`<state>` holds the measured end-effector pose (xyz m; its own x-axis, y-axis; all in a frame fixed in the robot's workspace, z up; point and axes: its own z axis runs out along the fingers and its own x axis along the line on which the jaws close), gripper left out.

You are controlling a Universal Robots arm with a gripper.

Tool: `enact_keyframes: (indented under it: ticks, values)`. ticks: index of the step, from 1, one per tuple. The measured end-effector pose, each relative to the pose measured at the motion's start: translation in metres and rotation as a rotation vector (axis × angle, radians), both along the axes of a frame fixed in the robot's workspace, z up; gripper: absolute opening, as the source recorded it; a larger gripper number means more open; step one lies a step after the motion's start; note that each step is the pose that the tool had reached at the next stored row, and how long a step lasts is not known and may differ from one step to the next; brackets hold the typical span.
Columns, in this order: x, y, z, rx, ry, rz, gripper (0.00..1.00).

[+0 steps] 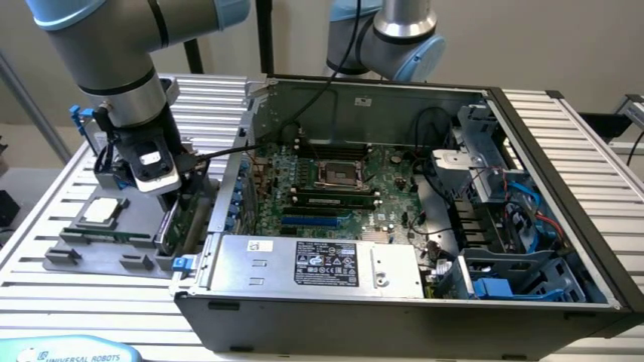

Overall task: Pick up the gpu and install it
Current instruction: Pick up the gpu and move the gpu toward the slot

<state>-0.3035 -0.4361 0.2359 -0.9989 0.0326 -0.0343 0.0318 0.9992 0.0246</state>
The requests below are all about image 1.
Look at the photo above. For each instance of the silver chipset heatsink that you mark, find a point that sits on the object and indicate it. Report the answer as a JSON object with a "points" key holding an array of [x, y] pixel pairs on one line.
{"points": [[377, 237]]}

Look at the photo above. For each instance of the grey metal disk bay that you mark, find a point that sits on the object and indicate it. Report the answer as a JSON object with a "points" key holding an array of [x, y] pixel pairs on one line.
{"points": [[477, 151]]}

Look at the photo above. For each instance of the installed black RAM stick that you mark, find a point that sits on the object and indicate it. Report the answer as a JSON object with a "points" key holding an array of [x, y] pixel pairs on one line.
{"points": [[332, 200]]}

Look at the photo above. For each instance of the green motherboard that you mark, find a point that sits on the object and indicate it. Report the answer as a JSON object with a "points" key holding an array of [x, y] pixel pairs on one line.
{"points": [[387, 196]]}

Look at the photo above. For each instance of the green graphics card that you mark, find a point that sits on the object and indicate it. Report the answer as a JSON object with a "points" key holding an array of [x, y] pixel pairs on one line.
{"points": [[179, 226]]}

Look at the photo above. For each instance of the teach pendant Universal Robots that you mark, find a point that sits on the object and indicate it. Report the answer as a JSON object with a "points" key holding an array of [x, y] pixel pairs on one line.
{"points": [[65, 350]]}

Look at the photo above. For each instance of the green RAM stick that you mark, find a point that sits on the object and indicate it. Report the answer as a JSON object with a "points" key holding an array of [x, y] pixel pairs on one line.
{"points": [[108, 233]]}

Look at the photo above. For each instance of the blue expansion slot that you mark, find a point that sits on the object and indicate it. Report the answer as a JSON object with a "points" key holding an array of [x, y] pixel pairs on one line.
{"points": [[308, 221]]}

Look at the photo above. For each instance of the CPU socket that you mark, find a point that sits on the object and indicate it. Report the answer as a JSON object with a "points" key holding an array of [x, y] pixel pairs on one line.
{"points": [[341, 174]]}

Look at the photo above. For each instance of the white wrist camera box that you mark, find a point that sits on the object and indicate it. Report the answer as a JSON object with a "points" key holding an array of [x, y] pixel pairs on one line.
{"points": [[153, 166]]}

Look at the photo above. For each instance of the grey plastic drive cage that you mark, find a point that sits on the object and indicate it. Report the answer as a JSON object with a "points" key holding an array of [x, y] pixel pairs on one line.
{"points": [[517, 275]]}

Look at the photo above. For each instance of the silver power supply unit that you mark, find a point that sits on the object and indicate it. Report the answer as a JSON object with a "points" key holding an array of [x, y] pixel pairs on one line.
{"points": [[281, 267]]}

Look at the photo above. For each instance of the silver CPU chip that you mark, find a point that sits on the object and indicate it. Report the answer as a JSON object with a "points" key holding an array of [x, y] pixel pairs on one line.
{"points": [[104, 212]]}

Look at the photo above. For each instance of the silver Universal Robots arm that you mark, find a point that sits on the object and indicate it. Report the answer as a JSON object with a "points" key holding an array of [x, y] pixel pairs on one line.
{"points": [[111, 56]]}

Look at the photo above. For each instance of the black box with aluminium rail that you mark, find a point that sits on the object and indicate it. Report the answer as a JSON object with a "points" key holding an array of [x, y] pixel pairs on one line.
{"points": [[619, 120]]}

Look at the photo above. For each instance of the grey parts rack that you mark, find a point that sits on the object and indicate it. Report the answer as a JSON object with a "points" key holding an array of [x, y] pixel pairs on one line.
{"points": [[100, 256]]}

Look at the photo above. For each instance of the black expansion slot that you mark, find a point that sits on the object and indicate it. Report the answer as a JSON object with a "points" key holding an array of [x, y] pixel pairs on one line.
{"points": [[312, 211]]}

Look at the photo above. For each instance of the coin cell battery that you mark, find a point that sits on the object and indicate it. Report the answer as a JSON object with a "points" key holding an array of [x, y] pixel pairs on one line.
{"points": [[397, 158]]}

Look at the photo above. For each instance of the black open PC case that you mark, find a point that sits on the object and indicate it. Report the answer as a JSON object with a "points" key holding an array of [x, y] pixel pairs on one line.
{"points": [[383, 324]]}

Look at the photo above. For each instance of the aluminium frame profile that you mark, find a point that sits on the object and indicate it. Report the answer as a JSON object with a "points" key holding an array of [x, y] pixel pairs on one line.
{"points": [[29, 105]]}

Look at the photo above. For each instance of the disk with blue carrier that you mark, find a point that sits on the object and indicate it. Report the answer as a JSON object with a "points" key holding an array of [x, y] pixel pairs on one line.
{"points": [[95, 128]]}

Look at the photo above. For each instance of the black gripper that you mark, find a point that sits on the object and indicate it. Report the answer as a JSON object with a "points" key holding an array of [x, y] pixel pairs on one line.
{"points": [[191, 177]]}

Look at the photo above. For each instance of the blue case latch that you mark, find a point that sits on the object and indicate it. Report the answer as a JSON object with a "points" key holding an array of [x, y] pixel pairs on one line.
{"points": [[181, 263]]}

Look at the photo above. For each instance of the black stand pole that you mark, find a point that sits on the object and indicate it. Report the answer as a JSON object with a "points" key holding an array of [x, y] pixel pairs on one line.
{"points": [[265, 34]]}

